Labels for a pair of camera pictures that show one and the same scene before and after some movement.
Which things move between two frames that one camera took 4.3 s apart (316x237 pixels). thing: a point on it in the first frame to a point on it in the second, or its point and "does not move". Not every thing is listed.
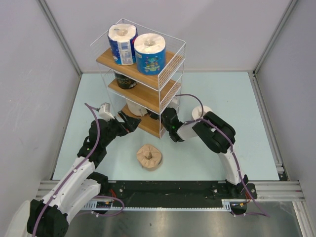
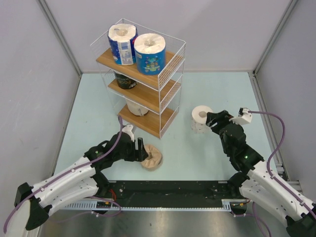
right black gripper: x=152 y=115 to x=212 y=118
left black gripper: x=130 y=124 to x=137 y=155
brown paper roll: x=150 y=156 does not move
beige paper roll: x=136 y=109 does not move
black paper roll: x=124 y=82 does not move
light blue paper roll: x=150 y=49 does not move
